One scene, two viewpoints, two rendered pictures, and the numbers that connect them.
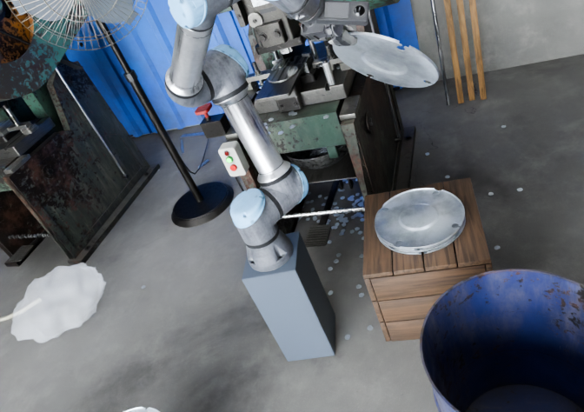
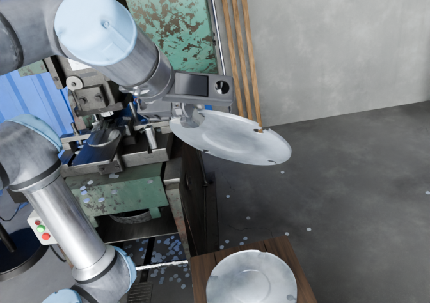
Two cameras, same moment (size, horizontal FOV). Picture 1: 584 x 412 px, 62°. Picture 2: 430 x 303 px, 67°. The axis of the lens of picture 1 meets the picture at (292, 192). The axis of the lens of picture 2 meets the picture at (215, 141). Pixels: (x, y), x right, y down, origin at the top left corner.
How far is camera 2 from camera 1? 0.63 m
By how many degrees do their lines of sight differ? 21
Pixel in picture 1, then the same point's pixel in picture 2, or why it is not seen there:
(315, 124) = (138, 187)
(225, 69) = (27, 147)
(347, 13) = (206, 89)
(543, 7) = (297, 85)
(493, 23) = (264, 94)
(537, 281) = not seen: outside the picture
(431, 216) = (263, 287)
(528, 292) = not seen: outside the picture
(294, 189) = (119, 282)
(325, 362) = not seen: outside the picture
